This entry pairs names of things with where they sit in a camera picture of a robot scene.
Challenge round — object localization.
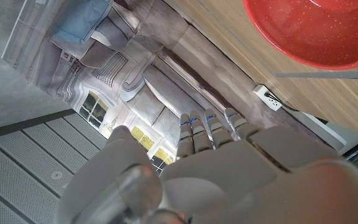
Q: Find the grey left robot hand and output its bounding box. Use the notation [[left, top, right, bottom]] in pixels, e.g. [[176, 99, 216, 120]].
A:
[[54, 107, 358, 224]]

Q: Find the red plastic bowl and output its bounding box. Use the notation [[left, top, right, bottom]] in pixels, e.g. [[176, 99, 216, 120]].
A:
[[242, 0, 358, 71]]

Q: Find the white power strip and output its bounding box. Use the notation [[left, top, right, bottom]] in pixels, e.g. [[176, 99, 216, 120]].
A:
[[252, 84, 283, 112]]

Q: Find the printed living room backdrop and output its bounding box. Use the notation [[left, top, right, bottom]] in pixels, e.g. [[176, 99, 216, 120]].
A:
[[1, 0, 291, 175]]

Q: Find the black power strip cord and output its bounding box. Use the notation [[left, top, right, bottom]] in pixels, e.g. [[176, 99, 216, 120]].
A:
[[264, 91, 301, 113]]

